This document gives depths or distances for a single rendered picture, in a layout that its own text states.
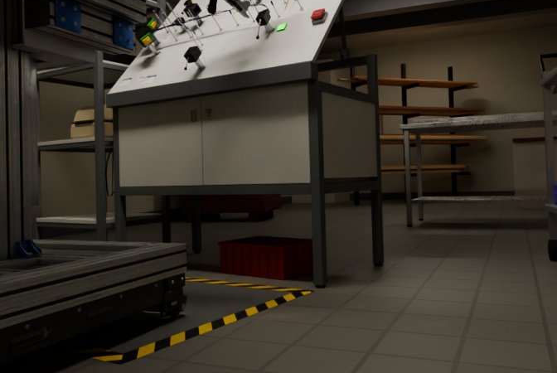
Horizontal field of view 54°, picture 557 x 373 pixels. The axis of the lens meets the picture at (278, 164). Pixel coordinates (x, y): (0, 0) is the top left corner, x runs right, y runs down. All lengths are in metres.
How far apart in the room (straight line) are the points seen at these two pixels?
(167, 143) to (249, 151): 0.47
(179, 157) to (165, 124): 0.18
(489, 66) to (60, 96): 6.75
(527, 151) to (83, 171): 4.72
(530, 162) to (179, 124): 4.90
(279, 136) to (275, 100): 0.15
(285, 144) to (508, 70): 7.51
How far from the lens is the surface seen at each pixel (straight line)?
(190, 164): 2.49
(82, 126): 3.05
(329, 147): 2.18
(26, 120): 1.70
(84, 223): 2.98
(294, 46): 2.26
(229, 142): 2.34
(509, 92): 9.41
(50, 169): 4.77
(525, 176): 6.74
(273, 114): 2.21
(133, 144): 2.76
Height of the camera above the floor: 0.43
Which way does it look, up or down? 1 degrees up
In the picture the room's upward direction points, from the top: 2 degrees counter-clockwise
